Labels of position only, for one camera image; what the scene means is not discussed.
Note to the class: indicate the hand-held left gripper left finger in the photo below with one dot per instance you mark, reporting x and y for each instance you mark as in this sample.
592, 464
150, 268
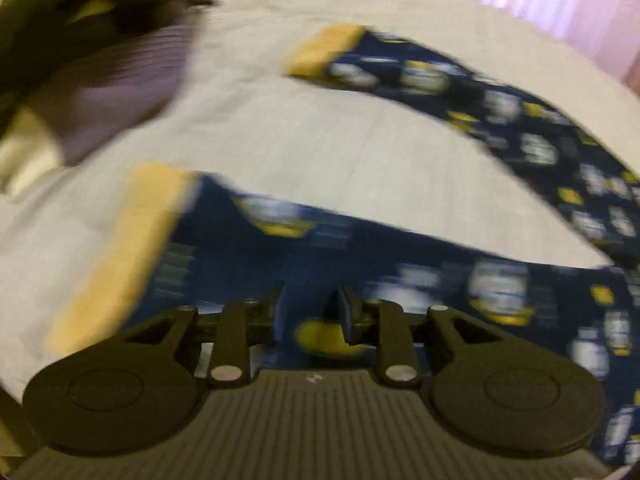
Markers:
277, 315

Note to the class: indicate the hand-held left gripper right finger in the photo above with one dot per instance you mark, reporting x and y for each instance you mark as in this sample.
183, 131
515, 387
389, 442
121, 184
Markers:
345, 320

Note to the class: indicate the navy cartoon print fleece pants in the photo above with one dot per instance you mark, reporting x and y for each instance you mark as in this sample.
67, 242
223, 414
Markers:
350, 260

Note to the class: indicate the bed with striped sheet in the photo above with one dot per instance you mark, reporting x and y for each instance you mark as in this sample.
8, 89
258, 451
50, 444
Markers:
300, 135

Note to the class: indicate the tan garment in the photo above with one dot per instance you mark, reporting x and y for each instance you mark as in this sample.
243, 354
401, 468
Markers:
20, 150

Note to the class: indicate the dark olive jacket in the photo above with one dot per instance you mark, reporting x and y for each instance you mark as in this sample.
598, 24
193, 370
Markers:
50, 15

